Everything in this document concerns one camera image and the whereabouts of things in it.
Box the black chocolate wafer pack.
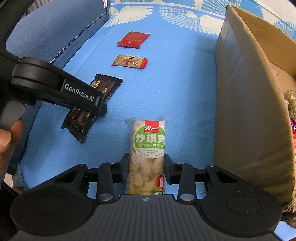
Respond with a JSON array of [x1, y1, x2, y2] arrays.
[[61, 73, 123, 144]]

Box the green-label sachima pack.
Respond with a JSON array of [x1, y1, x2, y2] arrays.
[[125, 118, 166, 195]]

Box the red square snack packet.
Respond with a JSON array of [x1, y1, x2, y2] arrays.
[[117, 31, 151, 49]]

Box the person's left hand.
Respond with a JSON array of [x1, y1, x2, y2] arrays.
[[0, 119, 23, 184]]

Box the blue fabric sofa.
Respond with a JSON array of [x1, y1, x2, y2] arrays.
[[4, 0, 108, 163]]

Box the red long wafer pack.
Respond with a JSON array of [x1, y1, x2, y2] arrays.
[[290, 118, 296, 155]]

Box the small orange candy packet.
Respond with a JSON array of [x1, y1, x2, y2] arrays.
[[112, 55, 148, 69]]

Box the clear bag of nuts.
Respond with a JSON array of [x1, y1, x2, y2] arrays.
[[284, 90, 296, 118]]

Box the brown cardboard box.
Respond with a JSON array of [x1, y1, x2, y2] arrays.
[[214, 4, 295, 227]]

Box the blue fan-pattern sofa cover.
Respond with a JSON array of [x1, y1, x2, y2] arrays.
[[20, 1, 295, 189]]

